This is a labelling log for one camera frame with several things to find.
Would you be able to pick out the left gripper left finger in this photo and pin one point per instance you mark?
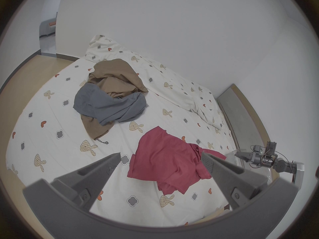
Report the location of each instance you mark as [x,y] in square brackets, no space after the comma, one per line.
[82,183]

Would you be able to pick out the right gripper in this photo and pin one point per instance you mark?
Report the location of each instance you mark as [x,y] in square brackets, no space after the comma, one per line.
[260,160]

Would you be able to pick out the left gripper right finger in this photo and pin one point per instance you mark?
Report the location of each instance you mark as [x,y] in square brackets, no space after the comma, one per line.
[236,183]

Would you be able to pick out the red shirt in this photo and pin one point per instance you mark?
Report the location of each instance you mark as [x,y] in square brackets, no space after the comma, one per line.
[162,158]

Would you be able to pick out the bed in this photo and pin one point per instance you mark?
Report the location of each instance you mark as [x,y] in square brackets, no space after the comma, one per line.
[62,123]

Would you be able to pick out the grey garment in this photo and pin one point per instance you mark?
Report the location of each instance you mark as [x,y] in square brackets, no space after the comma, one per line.
[94,101]

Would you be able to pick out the brown garment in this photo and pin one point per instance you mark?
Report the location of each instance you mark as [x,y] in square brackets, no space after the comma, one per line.
[117,71]

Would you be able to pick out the white printed quilt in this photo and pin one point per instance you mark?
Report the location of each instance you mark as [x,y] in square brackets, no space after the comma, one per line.
[149,66]

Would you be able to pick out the grey sofa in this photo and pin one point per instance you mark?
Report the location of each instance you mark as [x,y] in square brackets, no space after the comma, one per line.
[47,26]

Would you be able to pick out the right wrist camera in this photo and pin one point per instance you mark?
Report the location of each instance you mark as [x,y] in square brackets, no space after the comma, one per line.
[255,148]

